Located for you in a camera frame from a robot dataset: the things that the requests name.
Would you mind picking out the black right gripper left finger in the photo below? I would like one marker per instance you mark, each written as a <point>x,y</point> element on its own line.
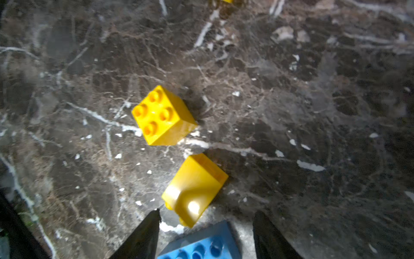
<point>142,242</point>

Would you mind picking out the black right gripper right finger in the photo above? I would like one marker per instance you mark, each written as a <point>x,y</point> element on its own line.
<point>269,241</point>

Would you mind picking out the small yellow lego brick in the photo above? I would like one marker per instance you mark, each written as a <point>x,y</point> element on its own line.
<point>163,118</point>

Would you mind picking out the light blue lego brick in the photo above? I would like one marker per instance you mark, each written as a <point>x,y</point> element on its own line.
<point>215,242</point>

